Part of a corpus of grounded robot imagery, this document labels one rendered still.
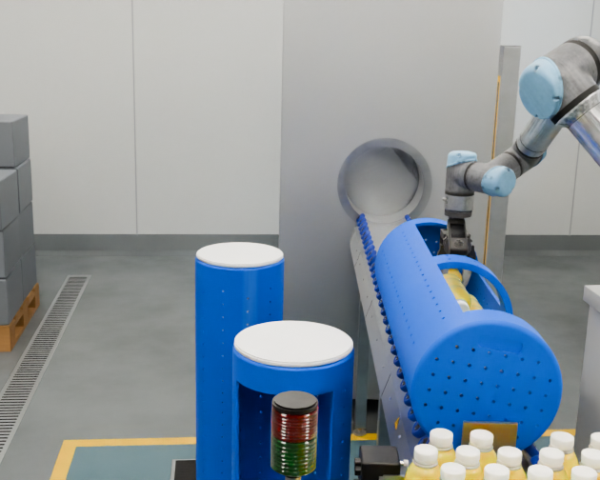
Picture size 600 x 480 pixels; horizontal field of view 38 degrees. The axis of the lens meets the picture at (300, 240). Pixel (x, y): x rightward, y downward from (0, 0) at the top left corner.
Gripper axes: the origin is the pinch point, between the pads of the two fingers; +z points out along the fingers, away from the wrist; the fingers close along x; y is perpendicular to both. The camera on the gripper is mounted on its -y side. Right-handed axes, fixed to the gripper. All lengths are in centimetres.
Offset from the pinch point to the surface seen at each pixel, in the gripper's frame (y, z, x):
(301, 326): -19.7, 5.4, 40.3
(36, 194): 418, 62, 241
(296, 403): -112, -17, 41
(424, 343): -65, -8, 17
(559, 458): -92, 1, -2
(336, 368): -40, 8, 32
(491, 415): -69, 5, 4
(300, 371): -44, 7, 40
